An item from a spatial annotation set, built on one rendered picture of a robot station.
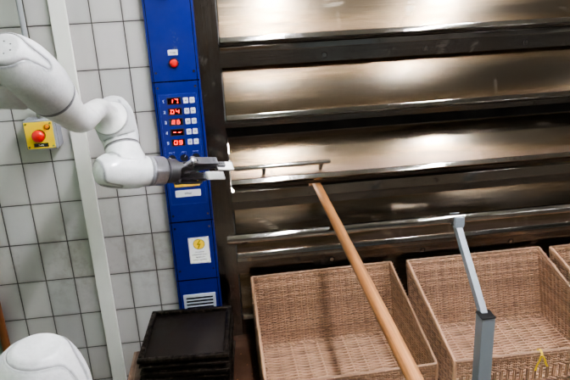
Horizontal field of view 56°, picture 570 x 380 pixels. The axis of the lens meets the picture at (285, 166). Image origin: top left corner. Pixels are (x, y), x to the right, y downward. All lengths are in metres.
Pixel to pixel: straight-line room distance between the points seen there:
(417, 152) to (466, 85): 0.30
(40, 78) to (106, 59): 0.81
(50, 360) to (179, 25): 1.13
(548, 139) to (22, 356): 1.84
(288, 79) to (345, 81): 0.20
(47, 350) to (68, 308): 1.15
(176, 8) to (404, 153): 0.93
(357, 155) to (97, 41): 0.96
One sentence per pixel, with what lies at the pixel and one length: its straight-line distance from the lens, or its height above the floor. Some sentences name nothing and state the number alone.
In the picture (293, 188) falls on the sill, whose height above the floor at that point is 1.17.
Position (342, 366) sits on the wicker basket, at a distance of 2.06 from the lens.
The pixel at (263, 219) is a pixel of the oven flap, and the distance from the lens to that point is 2.04.
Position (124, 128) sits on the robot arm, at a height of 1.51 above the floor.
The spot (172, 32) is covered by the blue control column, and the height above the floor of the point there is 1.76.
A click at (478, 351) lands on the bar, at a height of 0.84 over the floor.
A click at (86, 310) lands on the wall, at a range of 2.24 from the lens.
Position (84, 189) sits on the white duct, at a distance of 2.01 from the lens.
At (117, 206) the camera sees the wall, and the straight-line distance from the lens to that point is 2.03.
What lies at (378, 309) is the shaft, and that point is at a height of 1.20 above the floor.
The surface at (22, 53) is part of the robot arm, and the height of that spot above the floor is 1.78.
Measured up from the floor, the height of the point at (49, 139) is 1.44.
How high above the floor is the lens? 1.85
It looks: 17 degrees down
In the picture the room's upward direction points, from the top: 3 degrees counter-clockwise
